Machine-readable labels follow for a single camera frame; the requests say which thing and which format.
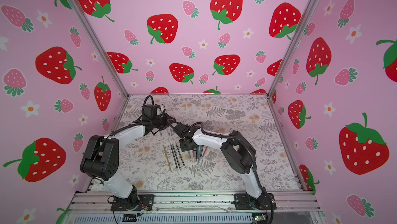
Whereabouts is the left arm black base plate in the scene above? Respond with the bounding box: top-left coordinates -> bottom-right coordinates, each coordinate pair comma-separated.
108,195 -> 155,212

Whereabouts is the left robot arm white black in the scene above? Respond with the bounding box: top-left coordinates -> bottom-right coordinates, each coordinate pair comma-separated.
80,95 -> 170,200

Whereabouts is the yellow pencil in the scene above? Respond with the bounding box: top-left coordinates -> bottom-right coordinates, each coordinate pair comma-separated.
163,146 -> 172,172

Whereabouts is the teal green pencil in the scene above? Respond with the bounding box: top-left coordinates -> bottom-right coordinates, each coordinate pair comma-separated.
197,145 -> 204,163

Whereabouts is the aluminium frame rail base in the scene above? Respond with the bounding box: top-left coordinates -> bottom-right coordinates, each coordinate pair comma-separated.
57,190 -> 326,224

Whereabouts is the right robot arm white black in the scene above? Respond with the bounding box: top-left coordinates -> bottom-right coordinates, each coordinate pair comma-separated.
170,122 -> 269,200

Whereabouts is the aluminium corner post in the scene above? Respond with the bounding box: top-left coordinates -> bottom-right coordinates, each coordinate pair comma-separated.
67,0 -> 129,99
267,0 -> 320,99

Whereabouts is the right aluminium corner post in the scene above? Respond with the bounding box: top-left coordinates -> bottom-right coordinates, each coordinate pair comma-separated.
267,0 -> 320,99

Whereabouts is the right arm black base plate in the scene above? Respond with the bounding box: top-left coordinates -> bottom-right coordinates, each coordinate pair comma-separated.
232,193 -> 277,211

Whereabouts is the left aluminium corner post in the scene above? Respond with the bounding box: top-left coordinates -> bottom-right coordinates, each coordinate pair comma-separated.
67,0 -> 129,99

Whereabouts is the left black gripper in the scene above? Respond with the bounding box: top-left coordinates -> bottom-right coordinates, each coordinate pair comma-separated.
151,113 -> 176,131

